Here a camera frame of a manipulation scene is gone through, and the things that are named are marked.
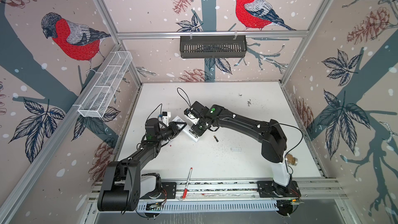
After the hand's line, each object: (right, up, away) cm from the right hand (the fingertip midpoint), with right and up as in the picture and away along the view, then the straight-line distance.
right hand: (194, 130), depth 84 cm
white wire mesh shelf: (-45, +18, -13) cm, 50 cm away
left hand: (-5, +4, -3) cm, 7 cm away
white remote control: (-4, +2, -3) cm, 5 cm away
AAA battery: (+13, -6, +7) cm, 16 cm away
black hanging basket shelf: (+9, +54, +23) cm, 60 cm away
